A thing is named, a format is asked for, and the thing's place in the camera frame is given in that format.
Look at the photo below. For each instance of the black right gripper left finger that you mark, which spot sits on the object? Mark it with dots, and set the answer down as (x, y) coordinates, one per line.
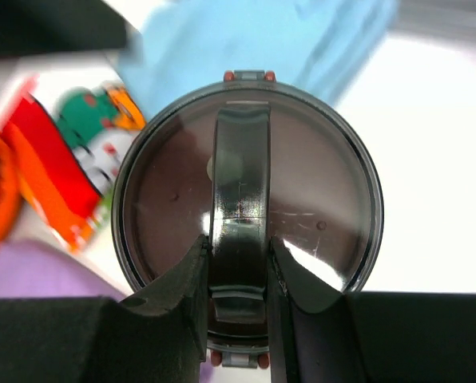
(158, 334)

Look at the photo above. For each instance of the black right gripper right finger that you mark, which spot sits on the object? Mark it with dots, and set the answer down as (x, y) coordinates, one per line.
(319, 334)

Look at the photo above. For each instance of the purple shorts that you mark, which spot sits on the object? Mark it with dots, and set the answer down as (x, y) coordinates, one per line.
(31, 269)

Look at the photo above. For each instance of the light blue trousers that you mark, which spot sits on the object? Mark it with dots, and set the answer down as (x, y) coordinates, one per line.
(317, 46)

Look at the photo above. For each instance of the frog print folded shirt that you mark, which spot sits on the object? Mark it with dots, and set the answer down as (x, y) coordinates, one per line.
(69, 155)

